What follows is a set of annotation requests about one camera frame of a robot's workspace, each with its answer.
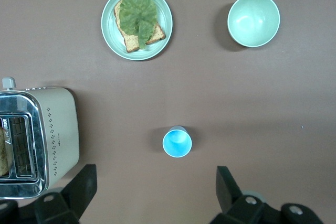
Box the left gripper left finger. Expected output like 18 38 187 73
34 164 98 224

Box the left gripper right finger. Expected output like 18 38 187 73
209 165 283 224

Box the plain blue cup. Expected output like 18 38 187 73
162 125 193 158

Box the beige and chrome toaster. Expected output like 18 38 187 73
0 77 80 200

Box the brown toast slice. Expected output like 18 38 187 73
113 0 166 54
0 126 13 177

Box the brown table cover cloth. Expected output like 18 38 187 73
0 0 336 224

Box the pale green plate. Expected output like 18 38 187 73
101 0 173 61

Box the pale green bowl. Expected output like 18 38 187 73
227 0 281 48

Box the green lettuce leaf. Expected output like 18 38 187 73
119 0 158 50

